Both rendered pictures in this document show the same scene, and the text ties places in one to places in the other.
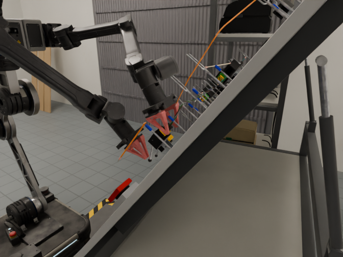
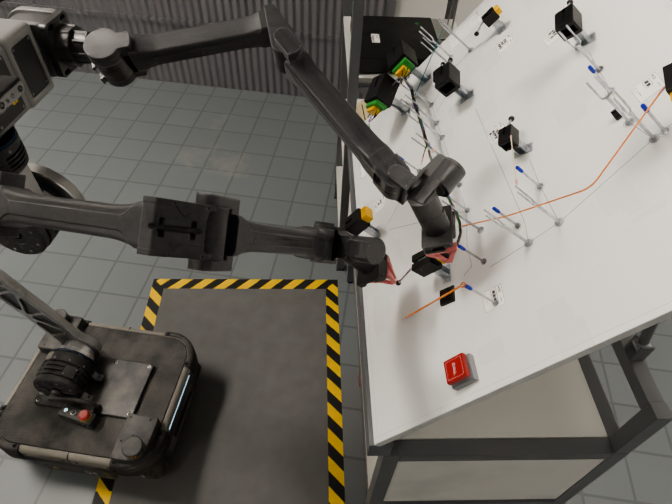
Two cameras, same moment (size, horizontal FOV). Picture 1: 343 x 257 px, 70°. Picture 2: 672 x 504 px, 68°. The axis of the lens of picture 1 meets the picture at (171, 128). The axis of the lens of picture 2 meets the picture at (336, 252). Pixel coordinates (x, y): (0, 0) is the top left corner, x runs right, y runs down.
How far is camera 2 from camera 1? 0.82 m
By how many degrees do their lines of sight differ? 36
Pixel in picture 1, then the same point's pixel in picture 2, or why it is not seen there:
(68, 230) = (167, 368)
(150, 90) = (438, 221)
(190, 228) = not seen: hidden behind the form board
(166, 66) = (454, 181)
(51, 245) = (159, 401)
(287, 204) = not seen: hidden behind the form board
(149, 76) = (437, 204)
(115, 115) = (376, 258)
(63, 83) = (302, 243)
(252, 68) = not seen: outside the picture
